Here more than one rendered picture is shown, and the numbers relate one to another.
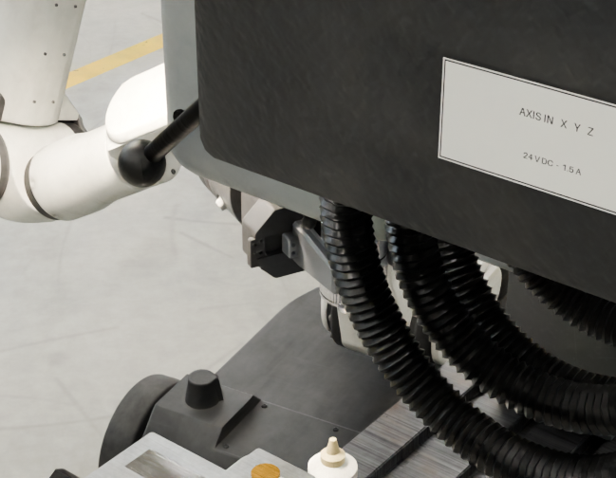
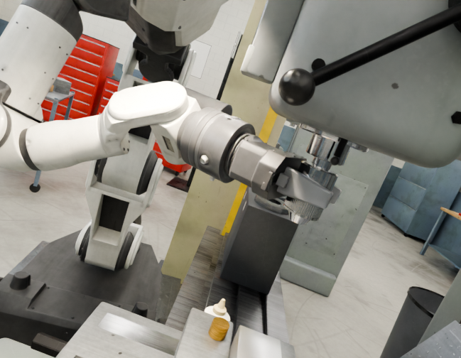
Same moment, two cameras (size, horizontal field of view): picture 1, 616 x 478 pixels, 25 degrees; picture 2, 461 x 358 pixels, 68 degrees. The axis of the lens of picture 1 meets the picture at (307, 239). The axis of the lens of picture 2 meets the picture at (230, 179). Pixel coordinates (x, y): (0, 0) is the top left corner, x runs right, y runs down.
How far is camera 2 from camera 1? 0.75 m
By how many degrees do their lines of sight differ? 39
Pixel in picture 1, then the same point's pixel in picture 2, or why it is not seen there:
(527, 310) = (245, 240)
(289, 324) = (49, 253)
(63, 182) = (55, 143)
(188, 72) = (339, 32)
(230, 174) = (343, 111)
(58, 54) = (50, 77)
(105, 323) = not seen: outside the picture
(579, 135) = not seen: outside the picture
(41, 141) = (28, 123)
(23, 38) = (35, 57)
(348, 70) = not seen: outside the picture
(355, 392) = (85, 280)
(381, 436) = (187, 297)
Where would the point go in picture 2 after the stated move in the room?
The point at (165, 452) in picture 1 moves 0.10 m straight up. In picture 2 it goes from (118, 315) to (140, 248)
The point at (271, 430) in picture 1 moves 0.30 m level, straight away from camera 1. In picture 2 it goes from (55, 298) to (41, 246)
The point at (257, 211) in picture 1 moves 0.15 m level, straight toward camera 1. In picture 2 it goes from (270, 157) to (388, 217)
